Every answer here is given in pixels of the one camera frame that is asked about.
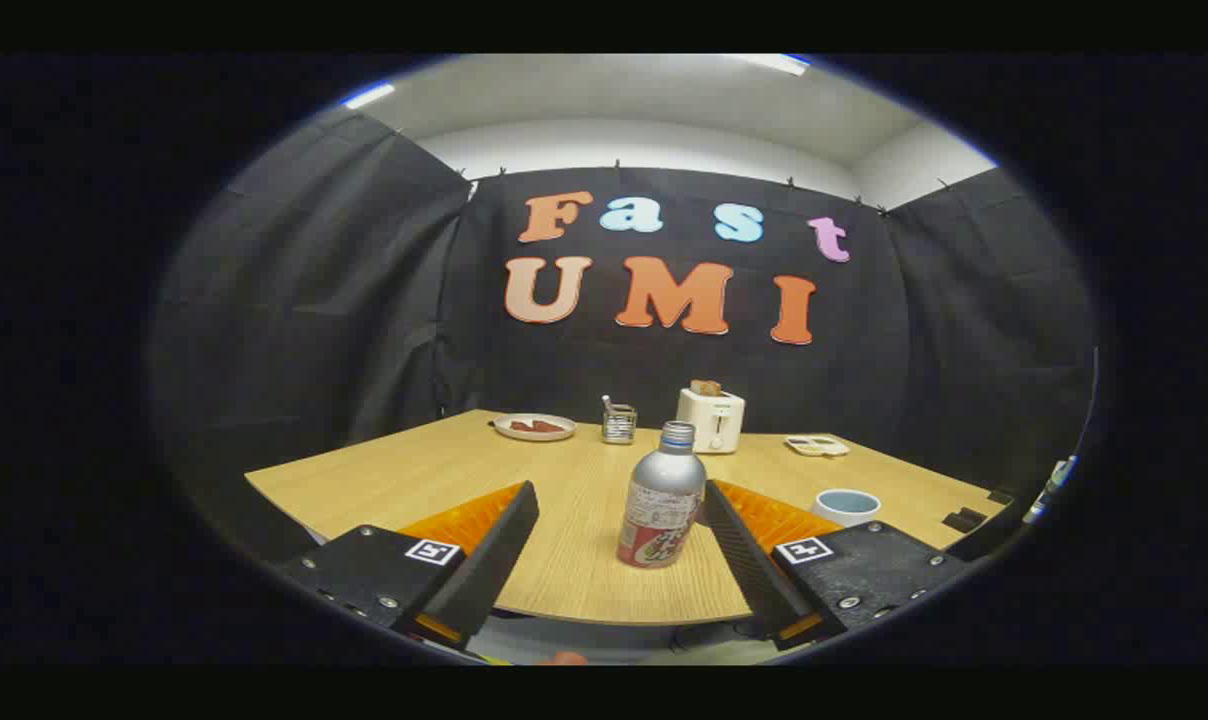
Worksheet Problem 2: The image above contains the white and grey device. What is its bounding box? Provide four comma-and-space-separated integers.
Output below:
1024, 455, 1077, 526

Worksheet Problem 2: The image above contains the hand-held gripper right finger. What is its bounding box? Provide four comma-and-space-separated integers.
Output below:
699, 478, 970, 651

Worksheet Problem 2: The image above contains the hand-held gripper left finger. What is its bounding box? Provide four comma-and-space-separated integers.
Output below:
274, 480, 541, 656

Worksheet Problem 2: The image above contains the white toaster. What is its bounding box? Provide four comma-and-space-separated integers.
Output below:
676, 388, 746, 455

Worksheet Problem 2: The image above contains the wooden table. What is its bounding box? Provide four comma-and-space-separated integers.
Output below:
244, 408, 1010, 626

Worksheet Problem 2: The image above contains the silver juice bottle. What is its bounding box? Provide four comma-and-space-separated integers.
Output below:
617, 421, 708, 569

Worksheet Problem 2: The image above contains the white round plate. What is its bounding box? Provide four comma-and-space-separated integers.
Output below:
492, 413, 577, 442

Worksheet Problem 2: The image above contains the white cup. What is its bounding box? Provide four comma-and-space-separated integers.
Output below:
812, 488, 882, 528

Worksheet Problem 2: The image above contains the black backdrop cloth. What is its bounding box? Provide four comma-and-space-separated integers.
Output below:
149, 105, 1100, 521

